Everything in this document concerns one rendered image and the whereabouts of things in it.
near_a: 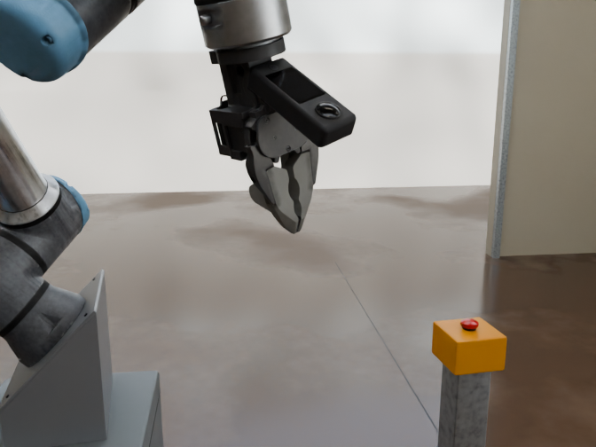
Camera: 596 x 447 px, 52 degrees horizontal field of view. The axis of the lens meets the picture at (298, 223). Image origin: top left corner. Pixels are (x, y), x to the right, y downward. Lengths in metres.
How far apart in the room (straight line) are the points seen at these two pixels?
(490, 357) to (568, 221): 4.82
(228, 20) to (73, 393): 1.00
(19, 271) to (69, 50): 0.90
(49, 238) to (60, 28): 0.92
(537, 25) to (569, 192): 1.52
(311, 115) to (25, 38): 0.26
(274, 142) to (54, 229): 0.90
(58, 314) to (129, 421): 0.30
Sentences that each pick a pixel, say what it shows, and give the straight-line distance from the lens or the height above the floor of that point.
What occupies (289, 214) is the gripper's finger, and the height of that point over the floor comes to 1.48.
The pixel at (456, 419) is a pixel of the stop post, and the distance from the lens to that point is 1.47.
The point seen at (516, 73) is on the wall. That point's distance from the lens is 5.74.
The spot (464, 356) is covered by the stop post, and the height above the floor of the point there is 1.05.
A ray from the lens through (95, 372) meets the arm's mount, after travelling 1.41.
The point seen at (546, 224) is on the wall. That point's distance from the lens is 6.08.
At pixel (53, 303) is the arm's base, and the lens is 1.45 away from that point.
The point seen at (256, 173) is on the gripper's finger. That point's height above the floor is 1.53.
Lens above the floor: 1.63
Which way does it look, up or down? 14 degrees down
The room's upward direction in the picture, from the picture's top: straight up
